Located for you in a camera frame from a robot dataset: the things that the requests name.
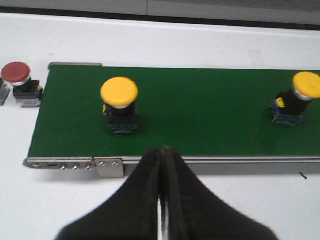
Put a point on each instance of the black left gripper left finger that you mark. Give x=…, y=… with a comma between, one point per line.
x=129, y=214

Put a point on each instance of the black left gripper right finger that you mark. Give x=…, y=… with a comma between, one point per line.
x=190, y=211

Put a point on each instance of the yellow mushroom push button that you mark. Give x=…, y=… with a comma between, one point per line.
x=119, y=96
x=288, y=107

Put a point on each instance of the green conveyor belt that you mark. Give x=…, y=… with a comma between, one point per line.
x=200, y=112

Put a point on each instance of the small black screw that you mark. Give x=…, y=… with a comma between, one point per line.
x=303, y=176

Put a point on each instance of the red mushroom button beside conveyor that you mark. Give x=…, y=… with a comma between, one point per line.
x=28, y=93

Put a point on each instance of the push button base left edge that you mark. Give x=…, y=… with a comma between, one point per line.
x=4, y=92

